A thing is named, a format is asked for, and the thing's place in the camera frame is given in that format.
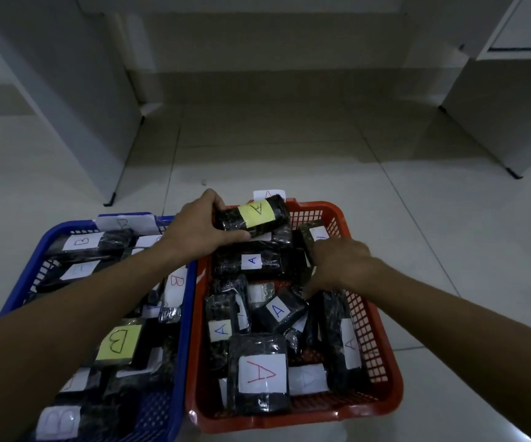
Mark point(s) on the person's right forearm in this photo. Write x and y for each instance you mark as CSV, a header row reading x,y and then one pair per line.
x,y
477,336

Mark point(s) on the large white paper tag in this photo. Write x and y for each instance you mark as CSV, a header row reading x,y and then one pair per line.
x,y
127,224

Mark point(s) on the red plastic basket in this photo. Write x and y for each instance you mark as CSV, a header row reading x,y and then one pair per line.
x,y
376,363

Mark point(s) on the white desk drawer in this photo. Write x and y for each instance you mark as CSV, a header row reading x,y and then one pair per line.
x,y
523,27

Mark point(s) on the person's left hand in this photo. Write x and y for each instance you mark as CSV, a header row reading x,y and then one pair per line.
x,y
196,230

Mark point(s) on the person's right hand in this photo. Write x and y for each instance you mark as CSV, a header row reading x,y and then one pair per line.
x,y
343,266

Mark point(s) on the small white paper tag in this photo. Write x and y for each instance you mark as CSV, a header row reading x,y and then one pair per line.
x,y
270,194

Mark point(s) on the person's left forearm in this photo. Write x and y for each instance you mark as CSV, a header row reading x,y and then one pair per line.
x,y
62,336

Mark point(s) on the white desk side panel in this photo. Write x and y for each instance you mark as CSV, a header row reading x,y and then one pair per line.
x,y
505,115
81,96

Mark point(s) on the blue plastic basket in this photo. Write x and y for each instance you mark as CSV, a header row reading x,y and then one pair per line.
x,y
182,363

